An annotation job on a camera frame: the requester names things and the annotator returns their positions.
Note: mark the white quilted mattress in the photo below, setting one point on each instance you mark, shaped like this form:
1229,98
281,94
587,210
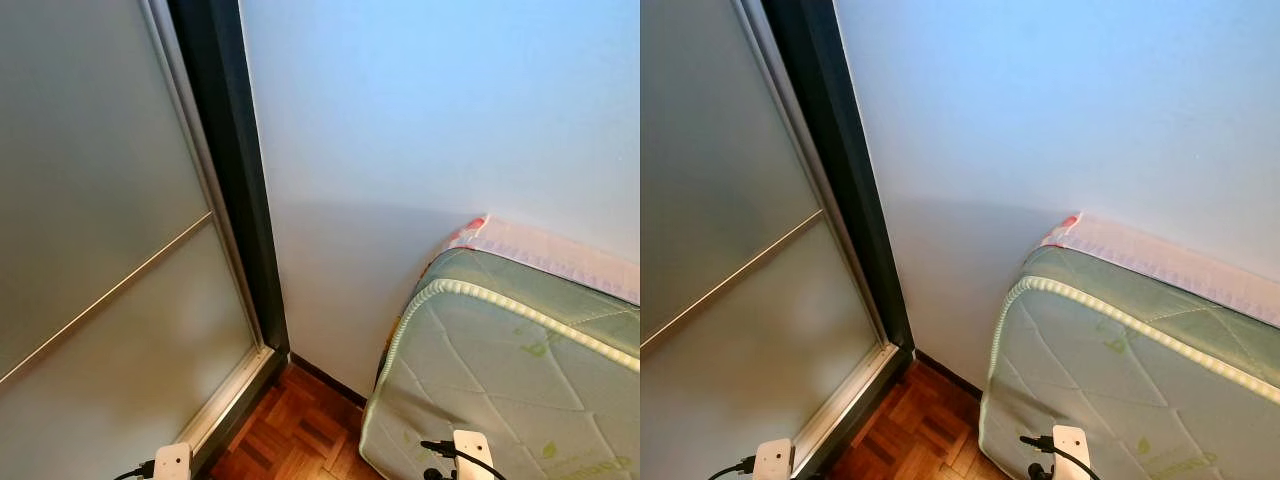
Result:
500,380
1120,400

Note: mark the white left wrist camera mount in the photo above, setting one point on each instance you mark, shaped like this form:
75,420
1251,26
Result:
172,465
772,462

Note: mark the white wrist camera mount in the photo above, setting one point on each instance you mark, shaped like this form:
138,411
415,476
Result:
472,455
172,465
772,462
1072,452

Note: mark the dark wooden skirting board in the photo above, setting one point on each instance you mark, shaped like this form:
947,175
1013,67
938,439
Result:
945,372
325,380

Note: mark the frosted glass sliding door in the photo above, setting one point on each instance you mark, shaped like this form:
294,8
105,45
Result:
90,150
720,150

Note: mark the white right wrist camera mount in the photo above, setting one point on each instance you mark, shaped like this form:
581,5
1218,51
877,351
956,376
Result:
472,455
1072,452

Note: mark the pink plastic wrapped board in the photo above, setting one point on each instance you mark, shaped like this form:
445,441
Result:
560,255
1170,265

